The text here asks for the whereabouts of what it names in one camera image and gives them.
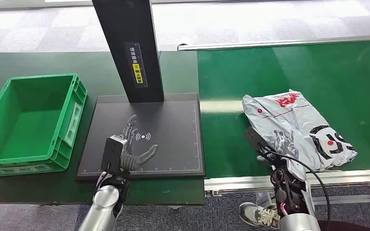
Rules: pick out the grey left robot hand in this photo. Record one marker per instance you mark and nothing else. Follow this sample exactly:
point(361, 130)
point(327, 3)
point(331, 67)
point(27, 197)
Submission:
point(132, 161)

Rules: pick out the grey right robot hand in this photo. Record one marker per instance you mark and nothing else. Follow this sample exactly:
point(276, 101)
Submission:
point(285, 145)

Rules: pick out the grey plastic mailer package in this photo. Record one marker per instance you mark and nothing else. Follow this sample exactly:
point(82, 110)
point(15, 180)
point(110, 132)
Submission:
point(300, 121)

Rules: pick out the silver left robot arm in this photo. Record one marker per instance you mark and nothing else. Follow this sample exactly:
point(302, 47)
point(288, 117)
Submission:
point(103, 204)

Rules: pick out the black weighing scale platform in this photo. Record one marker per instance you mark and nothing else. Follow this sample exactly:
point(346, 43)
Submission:
point(172, 134)

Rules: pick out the person's grey sneaker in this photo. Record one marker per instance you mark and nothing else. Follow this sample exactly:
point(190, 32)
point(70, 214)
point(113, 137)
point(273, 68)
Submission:
point(258, 216)

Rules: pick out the green conveyor belt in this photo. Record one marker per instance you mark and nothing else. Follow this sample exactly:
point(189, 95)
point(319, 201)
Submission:
point(236, 73)

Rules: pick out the black and yellow column label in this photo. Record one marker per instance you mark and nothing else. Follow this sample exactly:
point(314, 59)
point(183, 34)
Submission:
point(136, 63)

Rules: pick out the green plastic crate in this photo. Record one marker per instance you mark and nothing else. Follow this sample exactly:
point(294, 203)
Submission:
point(31, 127)

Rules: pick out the dark green table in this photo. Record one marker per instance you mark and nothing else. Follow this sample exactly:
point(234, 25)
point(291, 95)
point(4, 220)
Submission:
point(60, 63)

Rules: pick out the black scale column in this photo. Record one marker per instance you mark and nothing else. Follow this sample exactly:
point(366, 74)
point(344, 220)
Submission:
point(127, 28)

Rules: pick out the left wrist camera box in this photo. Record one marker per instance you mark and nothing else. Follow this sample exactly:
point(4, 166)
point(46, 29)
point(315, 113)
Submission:
point(112, 153)

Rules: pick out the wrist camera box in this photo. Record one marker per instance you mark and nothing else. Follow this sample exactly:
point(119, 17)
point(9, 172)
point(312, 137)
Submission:
point(112, 153)
point(254, 137)

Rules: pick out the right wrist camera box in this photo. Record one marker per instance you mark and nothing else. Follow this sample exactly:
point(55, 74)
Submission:
point(254, 137)

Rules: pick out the wide aluminium conveyor rail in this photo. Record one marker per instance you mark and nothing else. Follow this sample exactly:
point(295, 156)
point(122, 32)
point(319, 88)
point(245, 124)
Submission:
point(236, 183)

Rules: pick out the thin aluminium conveyor rail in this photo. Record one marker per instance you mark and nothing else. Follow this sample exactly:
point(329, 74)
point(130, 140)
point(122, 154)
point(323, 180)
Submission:
point(268, 43)

